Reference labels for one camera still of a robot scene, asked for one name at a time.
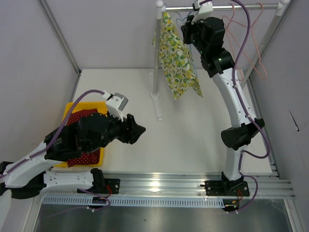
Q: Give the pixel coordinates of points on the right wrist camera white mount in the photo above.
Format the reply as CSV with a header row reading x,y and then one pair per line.
x,y
204,9

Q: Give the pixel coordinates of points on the red polka dot skirt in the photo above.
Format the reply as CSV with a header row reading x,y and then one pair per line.
x,y
85,159

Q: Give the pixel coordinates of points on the yellow plastic tray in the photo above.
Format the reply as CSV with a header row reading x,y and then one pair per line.
x,y
102,109

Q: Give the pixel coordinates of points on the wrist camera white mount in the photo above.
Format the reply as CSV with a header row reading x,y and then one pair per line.
x,y
204,9
115,104

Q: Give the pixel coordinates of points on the aluminium mounting rail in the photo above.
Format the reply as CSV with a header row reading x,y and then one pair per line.
x,y
193,185

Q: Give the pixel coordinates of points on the white slotted cable duct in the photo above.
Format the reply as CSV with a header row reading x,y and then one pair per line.
x,y
135,201

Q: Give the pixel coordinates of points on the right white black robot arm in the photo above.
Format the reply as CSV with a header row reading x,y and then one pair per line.
x,y
207,35

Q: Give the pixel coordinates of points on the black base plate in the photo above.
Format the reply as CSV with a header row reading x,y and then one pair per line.
x,y
108,186
220,188

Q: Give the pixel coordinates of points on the pink wire hanger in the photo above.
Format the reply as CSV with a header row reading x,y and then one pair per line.
x,y
231,38
263,77

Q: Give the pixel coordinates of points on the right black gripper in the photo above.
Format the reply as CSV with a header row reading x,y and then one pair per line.
x,y
186,28

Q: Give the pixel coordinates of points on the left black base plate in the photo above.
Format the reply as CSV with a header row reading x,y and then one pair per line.
x,y
108,186

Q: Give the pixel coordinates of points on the blue wire hanger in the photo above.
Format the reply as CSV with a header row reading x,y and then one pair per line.
x,y
181,18

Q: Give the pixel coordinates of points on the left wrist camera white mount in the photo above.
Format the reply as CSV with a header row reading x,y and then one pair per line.
x,y
115,104

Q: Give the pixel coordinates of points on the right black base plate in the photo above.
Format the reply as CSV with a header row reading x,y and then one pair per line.
x,y
220,188

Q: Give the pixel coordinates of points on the clothes rack metal white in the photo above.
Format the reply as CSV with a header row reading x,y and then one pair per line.
x,y
280,7

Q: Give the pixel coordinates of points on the lemon print skirt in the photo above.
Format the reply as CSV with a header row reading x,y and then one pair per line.
x,y
176,60

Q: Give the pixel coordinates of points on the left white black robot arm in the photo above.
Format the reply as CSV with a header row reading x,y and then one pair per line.
x,y
30,176

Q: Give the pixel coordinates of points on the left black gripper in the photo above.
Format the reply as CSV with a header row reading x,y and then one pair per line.
x,y
131,131

